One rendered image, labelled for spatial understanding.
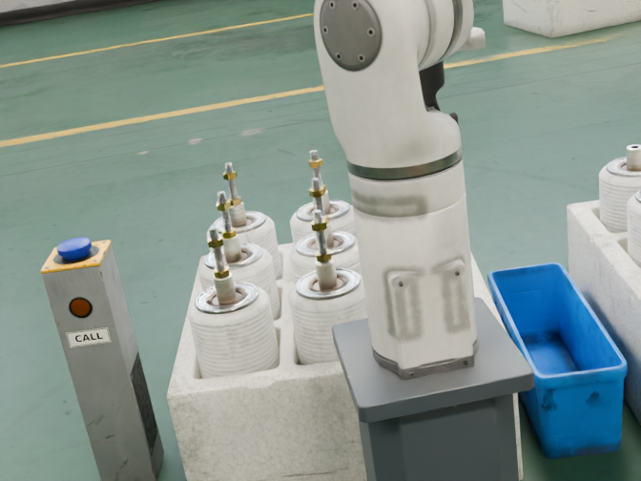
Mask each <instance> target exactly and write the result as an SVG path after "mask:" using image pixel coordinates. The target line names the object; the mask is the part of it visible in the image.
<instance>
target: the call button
mask: <svg viewBox="0 0 641 481"><path fill-rule="evenodd" d="M91 248H92V243H91V240H90V239H88V238H85V237H77V238H72V239H68V240H64V241H62V242H61V243H59V244H58V246H57V247H56V250H57V253H58V255H59V256H62V257H63V259H64V260H68V261H70V260H77V259H80V258H83V257H85V256H87V255H88V254H89V253H90V249H91Z"/></svg>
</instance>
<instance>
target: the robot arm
mask: <svg viewBox="0 0 641 481"><path fill-rule="evenodd" d="M473 18H474V10H473V2H472V0H316V1H315V7H314V32H315V39H316V46H317V52H318V58H319V62H320V71H321V76H322V81H323V86H324V90H325V95H326V100H327V105H328V111H329V115H330V120H331V123H332V127H333V130H334V132H335V135H336V137H337V139H338V141H339V143H340V144H341V147H342V148H343V151H344V153H345V158H346V164H347V170H348V177H349V184H350V191H351V198H352V206H353V214H354V221H355V227H356V235H357V242H358V248H359V256H360V263H361V271H362V283H363V291H364V297H365V304H366V312H367V318H368V324H369V331H370V338H371V345H372V352H373V356H374V358H375V360H376V362H377V363H378V364H379V365H380V366H383V367H384V368H386V369H388V370H391V371H394V372H396V373H398V374H399V375H400V376H401V378H402V380H409V379H414V378H419V377H424V376H428V375H433V374H438V373H443V372H448V371H452V370H457V369H462V368H467V367H472V366H474V357H473V356H474V355H475V353H476V352H477V350H478V346H479V342H478V330H477V319H476V307H475V299H474V287H473V276H472V265H471V254H470V242H469V231H468V219H467V209H466V197H465V173H464V162H463V149H462V139H461V132H460V128H459V126H458V116H457V114H456V113H454V112H453V113H449V114H444V113H442V112H441V111H440V107H439V104H438V101H437V98H436V93H437V92H438V91H439V90H440V89H441V88H442V87H443V85H444V84H445V70H444V60H445V59H447V58H448V57H449V56H450V55H452V54H453V53H455V52H467V51H476V50H480V49H483V48H485V47H486V38H485V32H484V31H483V30H482V29H481V28H474V27H472V26H473Z"/></svg>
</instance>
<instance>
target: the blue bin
mask: <svg viewBox="0 0 641 481"><path fill-rule="evenodd" d="M487 283H488V286H489V288H490V290H491V293H492V301H493V303H494V304H495V307H496V309H497V311H498V313H499V316H500V318H501V320H502V322H503V325H504V327H505V329H506V331H507V334H508V336H509V337H510V338H511V340H512V341H513V343H515V344H516V346H517V347H518V349H519V350H520V351H521V353H522V354H523V356H524V357H525V358H526V360H527V362H528V363H529V364H530V366H531V367H532V368H533V375H534V388H533V389H531V390H527V391H522V392H518V396H519V398H520V401H521V403H522V405H523V408H524V410H525V412H526V415H527V418H528V420H529V422H530V425H531V427H532V430H533V432H534V434H535V437H536V439H537V442H538V444H539V446H540V449H541V451H542V453H543V455H544V456H545V457H546V458H547V459H561V458H569V457H576V456H583V455H591V454H597V453H605V452H612V451H617V450H619V449H620V447H621V438H622V415H623V392H624V378H625V377H626V376H627V374H628V363H627V361H626V359H625V358H624V356H623V355H622V353H621V352H620V350H619V349H618V347H617V346H616V344H615V343H614V341H613V340H612V338H611V337H610V335H609V333H608V332H607V330H606V329H605V328H604V327H603V325H602V324H601V322H600V321H599V319H598V318H597V316H596V315H595V313H594V312H593V310H592V309H591V307H590V306H589V304H588V302H587V301H586V299H585V298H584V296H583V295H582V293H581V292H580V290H579V289H578V287H577V286H576V284H575V283H574V281H573V280H572V278H571V277H570V275H569V273H568V271H567V270H566V268H565V267H564V266H563V265H562V264H561V263H558V262H548V263H541V264H534V265H528V266H520V267H513V268H507V269H500V270H494V271H491V272H489V274H488V275H487Z"/></svg>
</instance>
